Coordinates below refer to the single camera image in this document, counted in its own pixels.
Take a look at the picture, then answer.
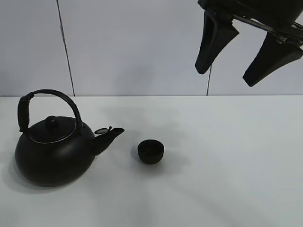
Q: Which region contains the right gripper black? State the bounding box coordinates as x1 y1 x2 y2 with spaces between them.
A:
195 0 303 87

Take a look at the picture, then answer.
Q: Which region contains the small black teacup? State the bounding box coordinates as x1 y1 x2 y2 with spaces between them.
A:
137 139 164 165

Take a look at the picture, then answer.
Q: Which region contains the black round teapot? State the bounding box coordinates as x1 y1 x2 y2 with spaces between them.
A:
15 89 125 187

